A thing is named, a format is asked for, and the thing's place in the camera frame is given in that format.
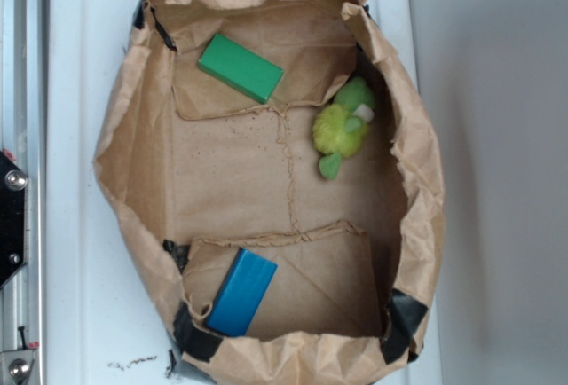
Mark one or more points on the white plastic tray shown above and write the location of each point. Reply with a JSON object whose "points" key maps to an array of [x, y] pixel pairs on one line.
{"points": [[101, 327]]}

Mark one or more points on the aluminium frame rail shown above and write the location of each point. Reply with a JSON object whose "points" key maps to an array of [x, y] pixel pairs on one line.
{"points": [[24, 39]]}

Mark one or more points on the brown paper bag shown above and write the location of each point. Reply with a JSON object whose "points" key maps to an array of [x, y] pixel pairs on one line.
{"points": [[196, 170]]}

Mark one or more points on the silver corner bracket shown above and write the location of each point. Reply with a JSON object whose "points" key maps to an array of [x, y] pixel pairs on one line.
{"points": [[18, 367]]}

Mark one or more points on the black metal bracket plate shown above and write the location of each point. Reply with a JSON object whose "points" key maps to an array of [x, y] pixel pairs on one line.
{"points": [[13, 216]]}

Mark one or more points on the green rectangular block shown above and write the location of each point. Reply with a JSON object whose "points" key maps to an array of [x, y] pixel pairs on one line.
{"points": [[240, 68]]}

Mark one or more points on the green plush animal toy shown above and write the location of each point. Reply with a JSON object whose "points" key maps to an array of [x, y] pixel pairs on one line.
{"points": [[341, 128]]}

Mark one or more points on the blue rectangular block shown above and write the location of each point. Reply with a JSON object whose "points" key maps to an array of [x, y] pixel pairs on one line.
{"points": [[241, 293]]}

